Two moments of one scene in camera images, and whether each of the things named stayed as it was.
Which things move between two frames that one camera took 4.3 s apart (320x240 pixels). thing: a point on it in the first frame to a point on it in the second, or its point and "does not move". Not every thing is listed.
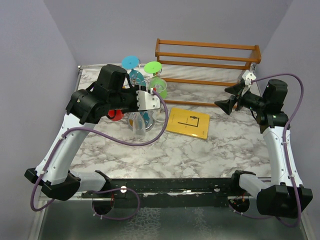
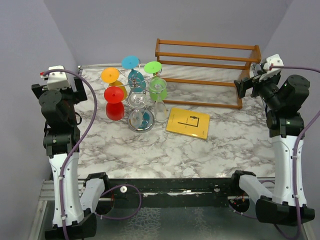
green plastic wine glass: (158, 83) does not move
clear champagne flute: (159, 84) to (160, 111)
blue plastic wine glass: (136, 77) does not move
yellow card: (189, 123) does not move
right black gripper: (227, 104) to (245, 83)
